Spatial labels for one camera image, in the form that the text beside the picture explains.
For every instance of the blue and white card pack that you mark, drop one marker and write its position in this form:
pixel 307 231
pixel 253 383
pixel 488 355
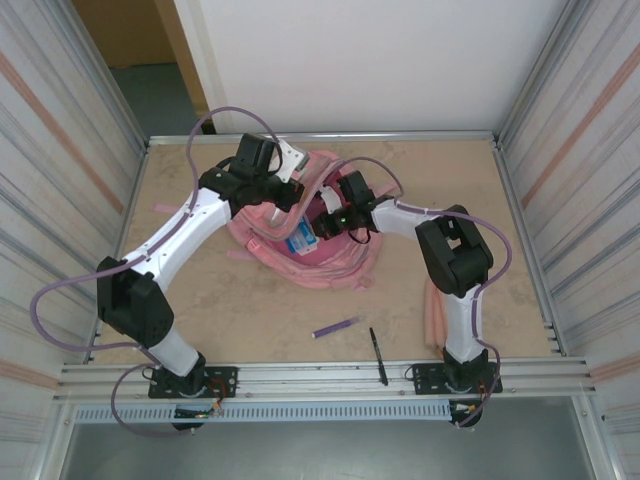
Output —
pixel 302 240

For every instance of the pink student backpack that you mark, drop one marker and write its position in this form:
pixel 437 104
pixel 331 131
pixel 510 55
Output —
pixel 330 265

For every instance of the purple pen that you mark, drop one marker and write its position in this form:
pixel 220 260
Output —
pixel 335 327

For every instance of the pink pencil case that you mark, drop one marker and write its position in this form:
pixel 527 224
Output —
pixel 434 315

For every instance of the black pen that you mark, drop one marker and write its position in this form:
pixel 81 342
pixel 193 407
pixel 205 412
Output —
pixel 378 355

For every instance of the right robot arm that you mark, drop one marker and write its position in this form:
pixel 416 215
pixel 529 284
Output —
pixel 455 255

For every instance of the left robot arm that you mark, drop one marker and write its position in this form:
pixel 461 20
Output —
pixel 140 305

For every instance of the thin aluminium frame rail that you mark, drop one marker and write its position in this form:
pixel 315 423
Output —
pixel 400 137

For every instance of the aluminium side frame rail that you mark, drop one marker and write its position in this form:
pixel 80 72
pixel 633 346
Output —
pixel 525 235
pixel 125 225

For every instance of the wide aluminium frame rail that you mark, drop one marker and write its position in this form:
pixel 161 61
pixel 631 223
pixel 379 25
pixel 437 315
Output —
pixel 310 380

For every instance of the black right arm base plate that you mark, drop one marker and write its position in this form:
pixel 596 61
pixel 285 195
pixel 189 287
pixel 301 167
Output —
pixel 425 380

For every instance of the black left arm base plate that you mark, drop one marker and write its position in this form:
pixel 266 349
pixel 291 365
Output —
pixel 225 382

